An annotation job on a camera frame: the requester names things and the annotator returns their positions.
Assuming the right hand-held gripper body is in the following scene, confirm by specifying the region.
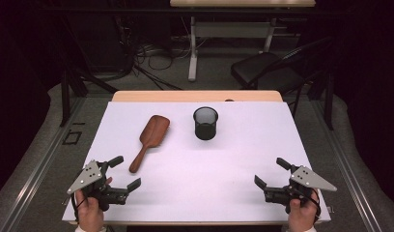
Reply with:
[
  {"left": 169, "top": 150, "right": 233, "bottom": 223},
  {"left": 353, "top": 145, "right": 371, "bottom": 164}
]
[{"left": 264, "top": 165, "right": 338, "bottom": 214}]

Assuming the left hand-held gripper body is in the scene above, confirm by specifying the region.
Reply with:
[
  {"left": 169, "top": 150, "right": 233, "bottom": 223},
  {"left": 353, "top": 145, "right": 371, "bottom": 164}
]
[{"left": 67, "top": 159, "right": 130, "bottom": 212}]

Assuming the brown wooden hairbrush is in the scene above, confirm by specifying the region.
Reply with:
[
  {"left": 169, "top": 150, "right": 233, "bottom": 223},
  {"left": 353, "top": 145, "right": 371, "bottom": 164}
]
[{"left": 128, "top": 114, "right": 171, "bottom": 174}]

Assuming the black mesh pen cup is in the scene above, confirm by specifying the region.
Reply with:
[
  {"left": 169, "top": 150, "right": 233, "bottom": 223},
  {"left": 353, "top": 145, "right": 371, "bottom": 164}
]
[{"left": 192, "top": 106, "right": 219, "bottom": 141}]

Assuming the person's left hand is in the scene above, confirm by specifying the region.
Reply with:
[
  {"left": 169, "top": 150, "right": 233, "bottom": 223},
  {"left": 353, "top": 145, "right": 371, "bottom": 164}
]
[{"left": 74, "top": 176, "right": 113, "bottom": 231}]

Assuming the person's right hand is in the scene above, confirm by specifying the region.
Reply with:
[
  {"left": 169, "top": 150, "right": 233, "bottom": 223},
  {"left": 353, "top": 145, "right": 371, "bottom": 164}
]
[{"left": 287, "top": 189, "right": 320, "bottom": 231}]

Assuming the white table mat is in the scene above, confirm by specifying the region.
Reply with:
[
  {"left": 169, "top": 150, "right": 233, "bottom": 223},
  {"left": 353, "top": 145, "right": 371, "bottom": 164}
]
[{"left": 62, "top": 101, "right": 332, "bottom": 223}]

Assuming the black metal stand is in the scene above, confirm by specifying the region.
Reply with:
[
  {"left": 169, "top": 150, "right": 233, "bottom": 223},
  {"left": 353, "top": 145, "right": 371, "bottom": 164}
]
[{"left": 58, "top": 18, "right": 119, "bottom": 128}]

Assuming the light wooden table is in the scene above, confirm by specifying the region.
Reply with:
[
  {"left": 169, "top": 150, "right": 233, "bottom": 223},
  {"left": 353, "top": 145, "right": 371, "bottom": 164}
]
[{"left": 69, "top": 90, "right": 324, "bottom": 226}]

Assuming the black folding chair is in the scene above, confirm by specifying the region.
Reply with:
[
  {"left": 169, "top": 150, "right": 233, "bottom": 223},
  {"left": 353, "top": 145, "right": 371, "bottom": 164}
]
[{"left": 230, "top": 36, "right": 335, "bottom": 119}]

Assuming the dark curtain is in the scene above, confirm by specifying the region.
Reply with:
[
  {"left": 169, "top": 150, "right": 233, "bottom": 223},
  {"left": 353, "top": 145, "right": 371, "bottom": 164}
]
[
  {"left": 0, "top": 0, "right": 53, "bottom": 201},
  {"left": 333, "top": 0, "right": 394, "bottom": 202}
]

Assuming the white-legged desk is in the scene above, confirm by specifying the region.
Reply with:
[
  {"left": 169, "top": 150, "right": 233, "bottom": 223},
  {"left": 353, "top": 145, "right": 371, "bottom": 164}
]
[{"left": 169, "top": 0, "right": 317, "bottom": 82}]

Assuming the right hand-held gripper cable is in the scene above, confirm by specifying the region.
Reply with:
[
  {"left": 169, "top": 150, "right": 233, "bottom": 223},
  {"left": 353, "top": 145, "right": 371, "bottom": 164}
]
[{"left": 309, "top": 188, "right": 323, "bottom": 224}]

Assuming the hand-held gripper cable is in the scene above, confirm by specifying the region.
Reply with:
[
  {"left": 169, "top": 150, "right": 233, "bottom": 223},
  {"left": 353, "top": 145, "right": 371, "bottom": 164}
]
[
  {"left": 309, "top": 188, "right": 323, "bottom": 224},
  {"left": 70, "top": 192, "right": 90, "bottom": 224}
]

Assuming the left hand-held gripper cable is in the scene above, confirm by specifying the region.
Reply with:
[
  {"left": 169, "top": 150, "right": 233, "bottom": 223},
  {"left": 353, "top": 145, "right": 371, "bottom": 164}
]
[{"left": 70, "top": 192, "right": 90, "bottom": 224}]

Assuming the metal floor rail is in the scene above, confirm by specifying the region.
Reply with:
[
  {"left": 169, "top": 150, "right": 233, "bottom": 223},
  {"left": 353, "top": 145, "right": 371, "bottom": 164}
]
[
  {"left": 310, "top": 100, "right": 382, "bottom": 232},
  {"left": 0, "top": 96, "right": 87, "bottom": 232}
]

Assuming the bundle of floor cables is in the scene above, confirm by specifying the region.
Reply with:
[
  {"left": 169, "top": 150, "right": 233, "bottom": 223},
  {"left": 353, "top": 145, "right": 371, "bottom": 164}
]
[{"left": 119, "top": 15, "right": 206, "bottom": 91}]

